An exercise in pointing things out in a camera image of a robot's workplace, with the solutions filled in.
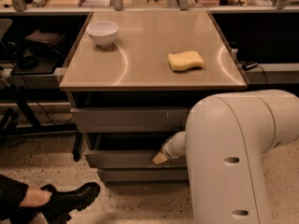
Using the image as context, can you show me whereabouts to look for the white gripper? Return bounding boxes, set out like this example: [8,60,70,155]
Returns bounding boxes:
[152,132,186,165]

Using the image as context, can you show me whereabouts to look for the grey top drawer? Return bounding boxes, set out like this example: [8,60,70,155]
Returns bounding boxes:
[71,107,188,133]

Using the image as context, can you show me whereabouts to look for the grey drawer cabinet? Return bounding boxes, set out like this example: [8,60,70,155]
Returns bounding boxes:
[58,8,249,187]

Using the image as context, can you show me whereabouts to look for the yellow sponge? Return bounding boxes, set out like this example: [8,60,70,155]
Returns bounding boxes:
[167,50,204,72]

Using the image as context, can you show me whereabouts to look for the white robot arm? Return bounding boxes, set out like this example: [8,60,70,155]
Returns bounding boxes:
[152,90,299,224]

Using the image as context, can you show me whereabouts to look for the person's leg black trousers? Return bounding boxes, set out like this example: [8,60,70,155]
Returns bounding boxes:
[0,175,52,224]

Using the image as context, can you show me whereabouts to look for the black boot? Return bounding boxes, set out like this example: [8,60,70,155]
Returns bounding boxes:
[38,182,100,224]

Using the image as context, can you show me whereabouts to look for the black device on shelf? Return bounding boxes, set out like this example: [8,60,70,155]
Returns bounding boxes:
[25,30,65,58]

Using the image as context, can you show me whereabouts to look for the grey drawer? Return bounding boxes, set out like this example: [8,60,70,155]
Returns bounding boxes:
[85,132,186,169]
[97,169,188,183]
[71,107,188,133]

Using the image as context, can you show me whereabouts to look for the white ceramic bowl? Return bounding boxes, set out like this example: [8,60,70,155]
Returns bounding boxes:
[86,21,119,48]

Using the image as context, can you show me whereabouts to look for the black headphones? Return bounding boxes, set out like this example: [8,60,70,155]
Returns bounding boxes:
[16,55,38,70]

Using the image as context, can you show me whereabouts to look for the grey bottom drawer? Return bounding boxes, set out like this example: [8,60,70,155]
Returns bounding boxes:
[97,169,188,183]

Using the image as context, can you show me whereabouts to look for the black power adapter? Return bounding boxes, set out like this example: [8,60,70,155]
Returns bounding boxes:
[241,61,258,71]

